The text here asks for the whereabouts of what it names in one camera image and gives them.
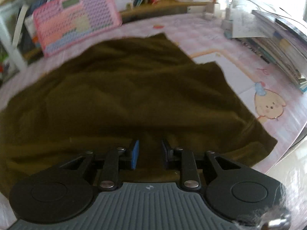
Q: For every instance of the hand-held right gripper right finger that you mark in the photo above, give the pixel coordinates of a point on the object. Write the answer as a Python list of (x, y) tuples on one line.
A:
[(165, 152)]

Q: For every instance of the olive green garment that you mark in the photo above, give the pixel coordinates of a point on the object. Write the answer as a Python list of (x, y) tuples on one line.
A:
[(124, 95)]

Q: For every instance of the wooden bookshelf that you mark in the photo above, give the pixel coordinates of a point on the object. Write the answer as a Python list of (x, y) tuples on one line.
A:
[(156, 6)]

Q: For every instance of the pink checkered printed mat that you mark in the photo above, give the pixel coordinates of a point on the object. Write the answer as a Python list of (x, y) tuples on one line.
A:
[(239, 60)]

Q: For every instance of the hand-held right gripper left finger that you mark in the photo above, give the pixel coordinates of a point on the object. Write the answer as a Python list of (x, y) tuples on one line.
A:
[(134, 155)]

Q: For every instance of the pink learning tablet toy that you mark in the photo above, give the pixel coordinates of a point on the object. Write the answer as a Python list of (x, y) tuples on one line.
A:
[(76, 16)]

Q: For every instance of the stack of books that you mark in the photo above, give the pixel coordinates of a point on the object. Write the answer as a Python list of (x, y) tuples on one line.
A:
[(278, 45)]

